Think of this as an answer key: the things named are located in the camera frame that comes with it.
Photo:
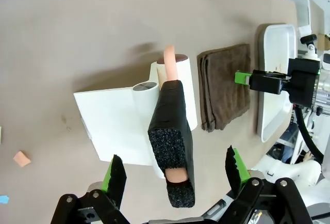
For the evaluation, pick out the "orange foam scrap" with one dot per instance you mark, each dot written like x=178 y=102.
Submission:
x=22 y=159

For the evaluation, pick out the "blue paper scrap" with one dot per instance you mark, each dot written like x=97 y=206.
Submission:
x=3 y=199

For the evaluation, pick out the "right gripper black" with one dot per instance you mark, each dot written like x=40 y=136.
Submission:
x=304 y=79

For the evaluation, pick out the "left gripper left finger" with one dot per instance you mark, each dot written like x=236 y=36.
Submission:
x=113 y=182

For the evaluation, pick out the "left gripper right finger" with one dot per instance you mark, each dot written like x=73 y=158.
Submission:
x=236 y=172

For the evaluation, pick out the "silver metal tray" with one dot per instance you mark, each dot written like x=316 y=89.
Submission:
x=273 y=51

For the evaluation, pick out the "black knob camera mount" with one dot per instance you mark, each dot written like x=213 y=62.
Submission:
x=309 y=39

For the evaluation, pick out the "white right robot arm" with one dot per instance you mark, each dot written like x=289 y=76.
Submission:
x=309 y=172

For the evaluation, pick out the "white folding stand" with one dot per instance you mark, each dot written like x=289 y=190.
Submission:
x=111 y=120

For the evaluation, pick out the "brown towel cloth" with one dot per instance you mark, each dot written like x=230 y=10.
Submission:
x=227 y=87

